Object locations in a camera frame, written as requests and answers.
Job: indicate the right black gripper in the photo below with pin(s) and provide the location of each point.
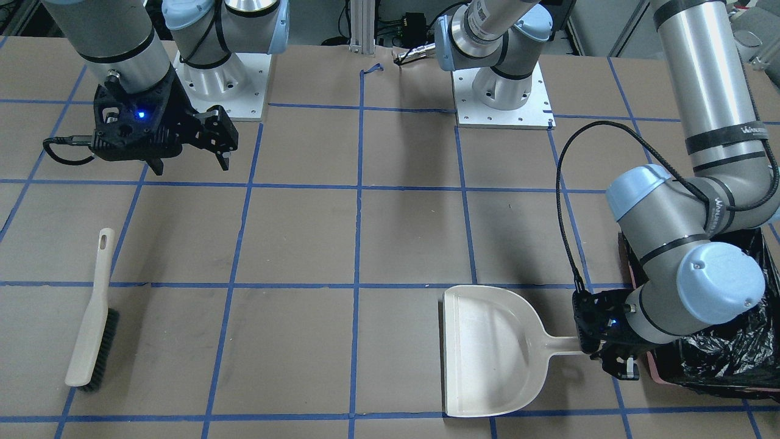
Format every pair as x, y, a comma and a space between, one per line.
179, 108

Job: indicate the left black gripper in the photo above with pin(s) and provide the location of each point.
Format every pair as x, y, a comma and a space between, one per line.
616, 345

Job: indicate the beige dustpan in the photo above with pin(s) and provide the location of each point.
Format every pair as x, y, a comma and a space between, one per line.
496, 351

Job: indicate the beige hand brush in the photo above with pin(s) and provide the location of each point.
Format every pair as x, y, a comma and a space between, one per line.
89, 358

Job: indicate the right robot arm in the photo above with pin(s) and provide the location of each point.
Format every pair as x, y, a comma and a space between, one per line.
119, 37

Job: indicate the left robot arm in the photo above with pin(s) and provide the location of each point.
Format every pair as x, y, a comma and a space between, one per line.
670, 221

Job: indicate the bin with black bag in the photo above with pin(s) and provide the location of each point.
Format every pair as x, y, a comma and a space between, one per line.
738, 359

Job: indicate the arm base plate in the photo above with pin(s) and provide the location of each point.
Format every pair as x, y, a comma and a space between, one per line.
485, 100
240, 85

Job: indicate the aluminium frame post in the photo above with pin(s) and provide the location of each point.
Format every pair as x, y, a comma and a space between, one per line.
362, 27

